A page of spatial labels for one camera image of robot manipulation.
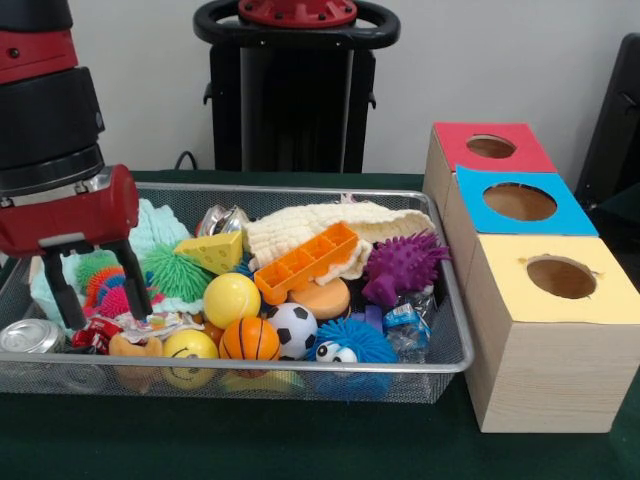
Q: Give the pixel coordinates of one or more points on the mint green muslin cloth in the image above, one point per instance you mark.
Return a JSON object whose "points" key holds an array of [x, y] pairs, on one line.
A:
{"points": [[157, 225]]}

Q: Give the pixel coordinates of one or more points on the orange toy basketball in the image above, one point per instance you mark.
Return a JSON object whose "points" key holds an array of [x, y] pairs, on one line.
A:
{"points": [[250, 340]]}

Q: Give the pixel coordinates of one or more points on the purple spiky ball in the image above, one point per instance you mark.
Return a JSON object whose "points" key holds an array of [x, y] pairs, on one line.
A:
{"points": [[405, 265]]}

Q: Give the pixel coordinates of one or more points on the silver drink can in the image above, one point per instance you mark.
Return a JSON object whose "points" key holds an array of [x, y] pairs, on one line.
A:
{"points": [[30, 335]]}

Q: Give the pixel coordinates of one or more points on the blue fuzzy ball with eyes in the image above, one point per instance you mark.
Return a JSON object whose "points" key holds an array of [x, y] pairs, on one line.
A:
{"points": [[355, 335]]}

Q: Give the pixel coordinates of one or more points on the clear mesh bin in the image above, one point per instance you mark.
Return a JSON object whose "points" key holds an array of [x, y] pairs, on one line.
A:
{"points": [[425, 385]]}

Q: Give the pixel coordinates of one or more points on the wooden box with three holes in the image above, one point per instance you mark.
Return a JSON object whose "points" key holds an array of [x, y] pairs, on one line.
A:
{"points": [[550, 380]]}

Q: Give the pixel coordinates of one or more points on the green puffer ball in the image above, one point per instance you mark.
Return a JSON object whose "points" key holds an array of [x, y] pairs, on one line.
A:
{"points": [[172, 272]]}

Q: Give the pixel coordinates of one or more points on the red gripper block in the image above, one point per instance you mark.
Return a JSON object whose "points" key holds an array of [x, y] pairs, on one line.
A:
{"points": [[75, 215]]}

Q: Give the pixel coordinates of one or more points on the orange round sponge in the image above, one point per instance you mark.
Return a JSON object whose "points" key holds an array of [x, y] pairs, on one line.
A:
{"points": [[325, 300]]}

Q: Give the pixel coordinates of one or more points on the cream muslin cloth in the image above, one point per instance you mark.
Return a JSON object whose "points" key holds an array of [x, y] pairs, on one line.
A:
{"points": [[300, 222]]}

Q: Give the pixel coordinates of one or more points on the black stand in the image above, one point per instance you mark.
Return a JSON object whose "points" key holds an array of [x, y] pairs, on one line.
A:
{"points": [[615, 125]]}

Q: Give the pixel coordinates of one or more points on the yellow sponge block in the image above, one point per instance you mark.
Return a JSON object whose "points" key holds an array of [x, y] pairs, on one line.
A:
{"points": [[215, 252]]}

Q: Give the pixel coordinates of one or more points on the black and white soccer ball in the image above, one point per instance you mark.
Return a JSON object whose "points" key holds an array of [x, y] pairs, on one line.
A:
{"points": [[295, 327]]}

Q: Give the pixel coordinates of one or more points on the yellow tennis ball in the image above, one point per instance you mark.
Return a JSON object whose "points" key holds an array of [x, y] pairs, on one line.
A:
{"points": [[231, 300]]}

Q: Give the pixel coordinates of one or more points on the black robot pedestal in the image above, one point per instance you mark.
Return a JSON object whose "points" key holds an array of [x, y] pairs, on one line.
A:
{"points": [[295, 100]]}

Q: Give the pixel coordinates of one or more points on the yellow smiley ball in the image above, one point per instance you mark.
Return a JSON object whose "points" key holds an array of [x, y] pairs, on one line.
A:
{"points": [[192, 346]]}

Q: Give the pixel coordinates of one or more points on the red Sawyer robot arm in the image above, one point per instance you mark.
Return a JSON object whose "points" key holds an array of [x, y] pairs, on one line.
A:
{"points": [[45, 100]]}

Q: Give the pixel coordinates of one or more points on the dark green tablecloth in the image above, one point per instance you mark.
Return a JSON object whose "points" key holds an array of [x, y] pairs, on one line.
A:
{"points": [[250, 440]]}

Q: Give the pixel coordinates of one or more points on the orange plastic toy block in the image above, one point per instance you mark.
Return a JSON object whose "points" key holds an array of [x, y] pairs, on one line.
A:
{"points": [[305, 265]]}

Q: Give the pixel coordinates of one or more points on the orange plush toy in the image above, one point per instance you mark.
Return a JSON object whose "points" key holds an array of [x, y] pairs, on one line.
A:
{"points": [[135, 347]]}

